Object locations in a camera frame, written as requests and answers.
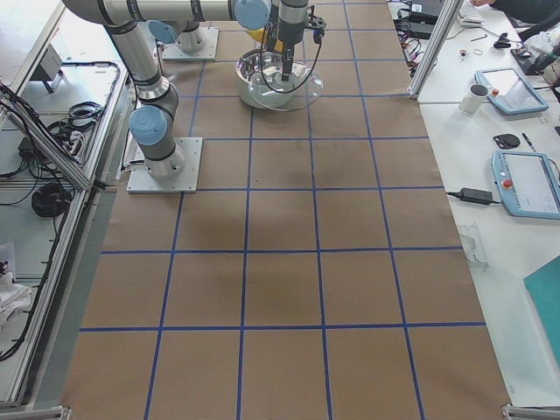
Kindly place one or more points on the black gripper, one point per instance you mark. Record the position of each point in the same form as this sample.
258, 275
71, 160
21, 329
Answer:
289, 31

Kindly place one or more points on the glass pot lid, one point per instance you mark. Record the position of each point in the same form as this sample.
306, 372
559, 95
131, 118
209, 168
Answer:
299, 92

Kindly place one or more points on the yellow corn cob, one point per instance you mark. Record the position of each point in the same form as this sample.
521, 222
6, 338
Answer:
260, 35

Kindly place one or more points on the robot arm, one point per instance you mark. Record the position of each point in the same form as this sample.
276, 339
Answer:
167, 20
151, 124

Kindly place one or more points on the pale green electric pot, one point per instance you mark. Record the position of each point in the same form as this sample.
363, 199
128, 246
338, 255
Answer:
257, 62

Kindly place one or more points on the white mug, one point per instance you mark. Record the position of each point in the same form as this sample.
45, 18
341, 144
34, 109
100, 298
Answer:
475, 96

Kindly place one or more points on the far blue teach pendant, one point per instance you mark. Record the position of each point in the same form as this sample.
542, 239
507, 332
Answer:
510, 92

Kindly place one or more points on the blue teach pendant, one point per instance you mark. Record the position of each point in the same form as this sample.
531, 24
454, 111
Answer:
526, 183
510, 92

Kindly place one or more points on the black power brick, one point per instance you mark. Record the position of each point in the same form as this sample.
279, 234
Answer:
476, 196

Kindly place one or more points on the near blue teach pendant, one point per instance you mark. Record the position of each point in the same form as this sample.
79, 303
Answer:
526, 183

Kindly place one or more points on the teal board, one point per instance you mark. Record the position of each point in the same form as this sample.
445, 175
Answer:
543, 287

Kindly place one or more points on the white crumpled cloth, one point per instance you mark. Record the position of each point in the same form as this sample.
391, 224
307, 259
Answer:
15, 297

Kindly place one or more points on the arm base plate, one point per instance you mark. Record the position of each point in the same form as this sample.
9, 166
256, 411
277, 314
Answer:
177, 174
197, 45

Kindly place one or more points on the aluminium frame post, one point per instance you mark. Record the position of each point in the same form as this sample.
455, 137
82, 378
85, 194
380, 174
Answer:
443, 25

